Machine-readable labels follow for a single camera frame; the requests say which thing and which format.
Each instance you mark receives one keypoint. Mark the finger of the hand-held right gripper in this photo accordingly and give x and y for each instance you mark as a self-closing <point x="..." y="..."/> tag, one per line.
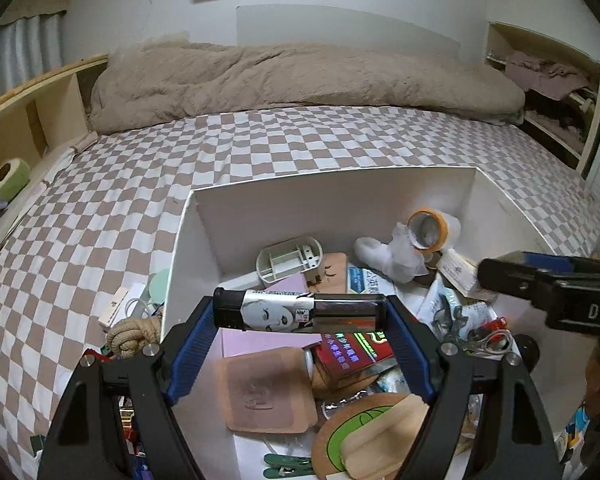
<point x="570" y="262"/>
<point x="515" y="280"/>

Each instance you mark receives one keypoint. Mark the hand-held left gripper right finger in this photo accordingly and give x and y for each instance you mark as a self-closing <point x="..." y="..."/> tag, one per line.
<point x="410" y="352"/>

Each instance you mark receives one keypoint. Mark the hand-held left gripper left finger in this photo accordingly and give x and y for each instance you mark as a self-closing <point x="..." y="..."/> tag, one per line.
<point x="190" y="345"/>

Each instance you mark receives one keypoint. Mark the black lighter with face print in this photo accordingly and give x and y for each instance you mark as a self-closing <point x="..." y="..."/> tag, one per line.
<point x="275" y="312"/>

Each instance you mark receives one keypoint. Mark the white cardboard box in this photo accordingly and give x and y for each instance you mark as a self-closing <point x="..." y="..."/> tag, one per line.
<point x="330" y="210"/>

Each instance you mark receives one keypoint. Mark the cream paper box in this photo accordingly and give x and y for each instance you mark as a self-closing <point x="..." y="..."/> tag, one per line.
<point x="457" y="272"/>

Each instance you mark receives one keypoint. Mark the red cigarette box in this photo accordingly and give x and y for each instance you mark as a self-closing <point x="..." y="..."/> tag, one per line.
<point x="350" y="355"/>

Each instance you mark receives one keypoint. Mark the mint green round lid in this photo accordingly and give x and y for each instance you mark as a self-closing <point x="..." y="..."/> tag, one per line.
<point x="159" y="287"/>

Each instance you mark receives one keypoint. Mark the white pink scissors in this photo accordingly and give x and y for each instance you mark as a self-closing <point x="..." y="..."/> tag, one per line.
<point x="490" y="342"/>

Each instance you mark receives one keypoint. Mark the pink flat box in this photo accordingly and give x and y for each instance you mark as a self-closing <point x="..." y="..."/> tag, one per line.
<point x="260" y="342"/>

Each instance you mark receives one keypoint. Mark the blue white mask packet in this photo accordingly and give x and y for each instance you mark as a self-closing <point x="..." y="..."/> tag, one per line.
<point x="362" y="279"/>

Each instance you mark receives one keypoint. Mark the flat wooden stick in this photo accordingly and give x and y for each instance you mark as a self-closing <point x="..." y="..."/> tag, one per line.
<point x="380" y="437"/>

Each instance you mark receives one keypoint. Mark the orange rimmed tape roll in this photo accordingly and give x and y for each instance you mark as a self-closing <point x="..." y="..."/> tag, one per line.
<point x="430" y="230"/>

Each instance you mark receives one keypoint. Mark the brown eyelash card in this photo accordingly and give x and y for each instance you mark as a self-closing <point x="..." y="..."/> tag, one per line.
<point x="330" y="272"/>

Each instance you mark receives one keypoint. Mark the green leaf cork coaster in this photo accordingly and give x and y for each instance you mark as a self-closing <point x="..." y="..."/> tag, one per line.
<point x="330" y="440"/>

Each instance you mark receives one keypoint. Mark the white plastic holder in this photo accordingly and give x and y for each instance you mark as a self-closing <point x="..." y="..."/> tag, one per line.
<point x="290" y="260"/>

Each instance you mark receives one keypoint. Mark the wooden closet shelf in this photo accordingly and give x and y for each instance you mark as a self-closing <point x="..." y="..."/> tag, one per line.
<point x="545" y="125"/>

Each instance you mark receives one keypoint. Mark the green clothespin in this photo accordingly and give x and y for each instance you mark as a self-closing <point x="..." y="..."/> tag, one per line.
<point x="287" y="465"/>

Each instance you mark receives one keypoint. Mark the checkered bed sheet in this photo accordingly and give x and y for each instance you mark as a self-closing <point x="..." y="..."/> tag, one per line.
<point x="105" y="200"/>

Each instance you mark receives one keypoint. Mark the pink clothes pile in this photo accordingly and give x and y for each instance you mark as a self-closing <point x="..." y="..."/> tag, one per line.
<point x="545" y="70"/>

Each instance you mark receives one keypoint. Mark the green round plush toy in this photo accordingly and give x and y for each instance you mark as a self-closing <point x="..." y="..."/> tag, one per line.
<point x="9" y="180"/>

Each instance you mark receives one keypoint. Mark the beige fluffy duvet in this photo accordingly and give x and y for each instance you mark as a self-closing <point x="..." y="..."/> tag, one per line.
<point x="290" y="85"/>

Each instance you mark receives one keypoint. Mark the wooden bedside shelf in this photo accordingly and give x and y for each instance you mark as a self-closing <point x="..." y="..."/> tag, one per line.
<point x="55" y="100"/>

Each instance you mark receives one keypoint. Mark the beige fluffy pillow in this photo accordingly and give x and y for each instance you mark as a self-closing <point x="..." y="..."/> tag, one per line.
<point x="165" y="41"/>

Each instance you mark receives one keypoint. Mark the grey curtain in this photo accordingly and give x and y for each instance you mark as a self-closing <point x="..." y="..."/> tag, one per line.
<point x="25" y="55"/>

